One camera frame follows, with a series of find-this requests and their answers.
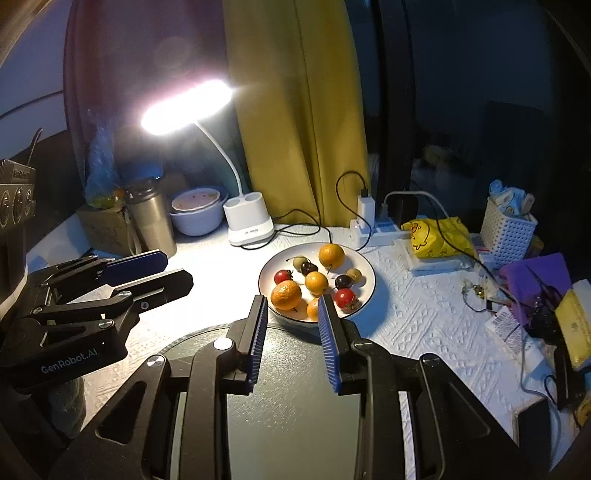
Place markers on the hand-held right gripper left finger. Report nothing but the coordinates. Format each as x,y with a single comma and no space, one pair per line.
259,337

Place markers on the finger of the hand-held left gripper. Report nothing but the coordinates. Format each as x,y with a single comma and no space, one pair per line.
134,265
157,288

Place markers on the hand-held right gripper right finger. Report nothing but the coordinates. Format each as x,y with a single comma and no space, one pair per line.
327,341

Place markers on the small orange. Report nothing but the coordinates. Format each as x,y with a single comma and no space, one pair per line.
312,310
316,283
286,295

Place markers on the red cherry tomato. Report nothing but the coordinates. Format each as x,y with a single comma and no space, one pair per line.
282,277
345,298

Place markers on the dark purple cherry tomato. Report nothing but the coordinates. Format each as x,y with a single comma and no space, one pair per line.
309,269
342,281

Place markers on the white round plate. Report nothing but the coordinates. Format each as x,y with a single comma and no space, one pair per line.
367,291

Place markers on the brown longan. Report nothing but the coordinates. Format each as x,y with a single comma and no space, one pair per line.
298,262
356,274

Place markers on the orange with stem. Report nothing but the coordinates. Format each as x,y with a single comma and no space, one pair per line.
331,255

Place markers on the dark grey round tray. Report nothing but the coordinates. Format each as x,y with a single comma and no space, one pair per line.
295,434

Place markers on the brown paper bag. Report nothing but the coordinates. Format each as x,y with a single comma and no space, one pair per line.
101,230

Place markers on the steel tumbler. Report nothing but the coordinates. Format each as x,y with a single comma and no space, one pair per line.
152,221

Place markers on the lavender bowl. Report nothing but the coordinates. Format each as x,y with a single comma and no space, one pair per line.
198,225

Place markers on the cream bowl with red rim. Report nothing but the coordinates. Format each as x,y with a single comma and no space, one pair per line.
196,199

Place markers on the blue plastic bag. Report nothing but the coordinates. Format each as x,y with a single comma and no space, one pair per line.
101,166

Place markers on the white desk lamp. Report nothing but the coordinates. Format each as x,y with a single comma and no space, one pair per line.
249,226

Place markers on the white power strip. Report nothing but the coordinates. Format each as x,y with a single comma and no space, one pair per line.
383,235

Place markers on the white tissue pack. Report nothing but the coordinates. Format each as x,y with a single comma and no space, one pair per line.
434,266

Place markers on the white charger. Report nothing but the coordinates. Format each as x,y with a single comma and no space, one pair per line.
366,208

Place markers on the yellow duck print bag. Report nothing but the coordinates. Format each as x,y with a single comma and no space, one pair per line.
434,240

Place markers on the small metal trinket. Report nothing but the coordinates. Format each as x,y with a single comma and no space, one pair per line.
475,290

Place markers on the white barcode tag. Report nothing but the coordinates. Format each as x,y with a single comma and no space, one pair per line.
501,323

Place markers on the white plastic basket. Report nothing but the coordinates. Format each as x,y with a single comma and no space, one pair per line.
505,235

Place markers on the yellow soft object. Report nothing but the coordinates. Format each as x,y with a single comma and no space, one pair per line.
438,154

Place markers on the purple cloth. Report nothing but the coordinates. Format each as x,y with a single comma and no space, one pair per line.
535,277

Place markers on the yellow curtain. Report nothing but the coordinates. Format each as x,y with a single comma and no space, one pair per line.
295,115

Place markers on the bunch of small white packets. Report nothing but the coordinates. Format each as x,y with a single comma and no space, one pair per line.
510,198

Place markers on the yellow packet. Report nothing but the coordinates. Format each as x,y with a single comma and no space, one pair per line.
572,327

